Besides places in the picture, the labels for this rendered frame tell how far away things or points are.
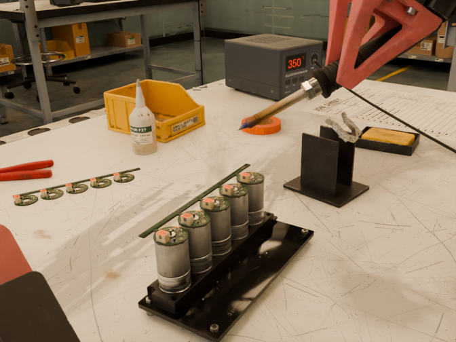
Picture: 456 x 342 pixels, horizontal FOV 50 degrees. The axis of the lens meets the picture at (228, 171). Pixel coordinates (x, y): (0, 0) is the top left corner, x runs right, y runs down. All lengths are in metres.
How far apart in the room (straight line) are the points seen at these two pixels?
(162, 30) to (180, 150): 5.58
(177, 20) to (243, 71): 5.49
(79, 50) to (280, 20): 2.34
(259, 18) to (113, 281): 5.77
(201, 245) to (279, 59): 0.53
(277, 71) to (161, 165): 0.32
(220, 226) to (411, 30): 0.20
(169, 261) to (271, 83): 0.57
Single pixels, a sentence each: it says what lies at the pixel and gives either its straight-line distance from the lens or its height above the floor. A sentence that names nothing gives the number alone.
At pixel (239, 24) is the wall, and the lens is 6.33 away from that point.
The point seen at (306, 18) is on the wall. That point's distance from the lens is 5.74.
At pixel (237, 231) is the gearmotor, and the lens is 0.41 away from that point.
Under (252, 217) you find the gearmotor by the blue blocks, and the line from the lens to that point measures 0.44.
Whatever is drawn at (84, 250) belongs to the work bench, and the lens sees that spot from 0.47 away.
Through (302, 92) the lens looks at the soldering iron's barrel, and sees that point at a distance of 0.39.
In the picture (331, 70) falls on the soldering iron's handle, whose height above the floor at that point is 0.91.
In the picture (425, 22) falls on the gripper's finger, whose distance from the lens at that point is 0.39.
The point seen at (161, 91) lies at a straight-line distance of 0.81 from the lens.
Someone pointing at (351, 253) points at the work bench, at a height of 0.75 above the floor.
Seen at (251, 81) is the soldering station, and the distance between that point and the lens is 0.91.
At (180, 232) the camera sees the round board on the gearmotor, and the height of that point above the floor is 0.81.
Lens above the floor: 0.99
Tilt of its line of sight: 24 degrees down
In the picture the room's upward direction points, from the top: 2 degrees counter-clockwise
